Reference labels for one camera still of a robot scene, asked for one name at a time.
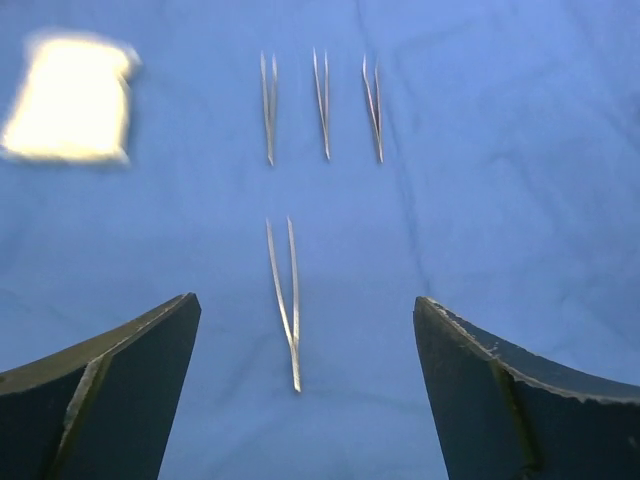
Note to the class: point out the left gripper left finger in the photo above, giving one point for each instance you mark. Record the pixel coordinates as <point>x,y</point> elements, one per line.
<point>103,408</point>

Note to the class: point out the blue surgical drape cloth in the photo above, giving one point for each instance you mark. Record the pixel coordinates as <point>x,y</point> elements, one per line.
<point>509,192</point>

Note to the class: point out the white gauze pad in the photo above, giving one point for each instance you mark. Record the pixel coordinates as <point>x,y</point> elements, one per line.
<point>73,104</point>

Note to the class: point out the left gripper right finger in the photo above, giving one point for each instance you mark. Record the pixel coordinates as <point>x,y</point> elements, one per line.
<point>502,412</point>

